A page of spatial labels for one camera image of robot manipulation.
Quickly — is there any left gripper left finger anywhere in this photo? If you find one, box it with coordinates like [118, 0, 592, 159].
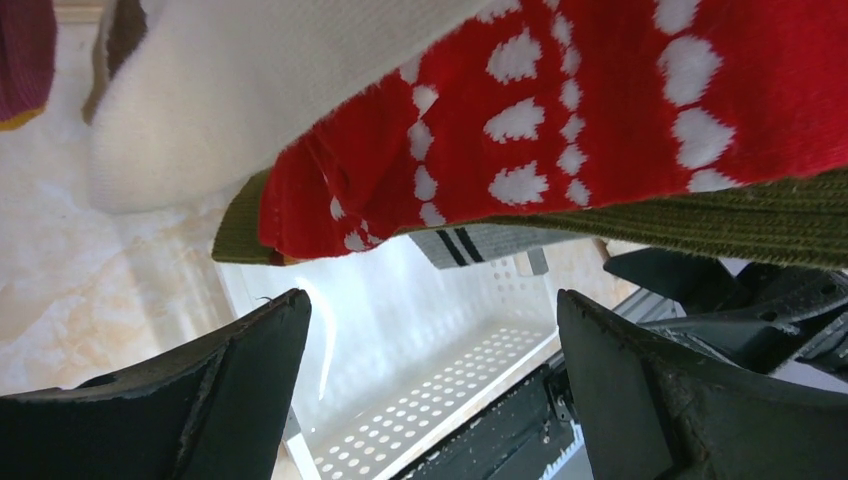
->
[1, 289, 311, 479]

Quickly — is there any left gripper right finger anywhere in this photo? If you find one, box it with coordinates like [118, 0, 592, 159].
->
[557, 290, 847, 479]

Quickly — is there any white perforated plastic basket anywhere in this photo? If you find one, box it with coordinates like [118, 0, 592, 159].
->
[218, 237, 555, 479]

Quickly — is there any olive green striped sock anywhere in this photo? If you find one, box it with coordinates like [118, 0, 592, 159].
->
[212, 168, 847, 269]

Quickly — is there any grey sock with black stripes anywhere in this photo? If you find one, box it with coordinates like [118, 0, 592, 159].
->
[408, 224, 586, 270]

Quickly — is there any red white patterned sock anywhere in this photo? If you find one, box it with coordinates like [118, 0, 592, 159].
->
[256, 0, 848, 261]

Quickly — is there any white cream sock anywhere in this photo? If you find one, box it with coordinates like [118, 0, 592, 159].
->
[88, 1, 484, 213]

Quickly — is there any maroon sock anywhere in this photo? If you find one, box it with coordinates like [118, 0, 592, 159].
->
[1, 0, 58, 132]

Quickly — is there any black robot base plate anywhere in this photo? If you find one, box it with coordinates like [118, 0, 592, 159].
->
[395, 354, 584, 480]

